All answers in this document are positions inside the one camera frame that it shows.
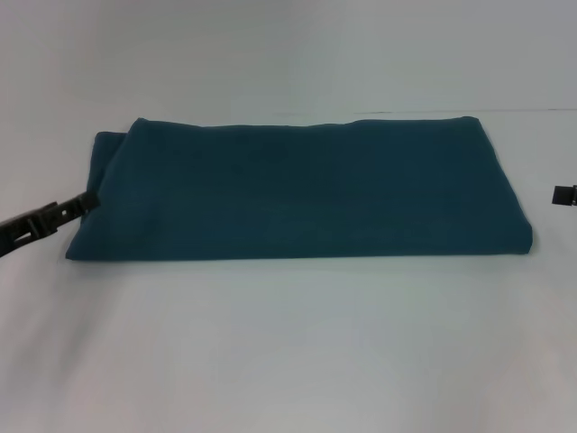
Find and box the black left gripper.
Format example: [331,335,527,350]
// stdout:
[0,190,100,261]

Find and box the teal blue shirt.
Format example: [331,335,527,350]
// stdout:
[64,115,536,263]

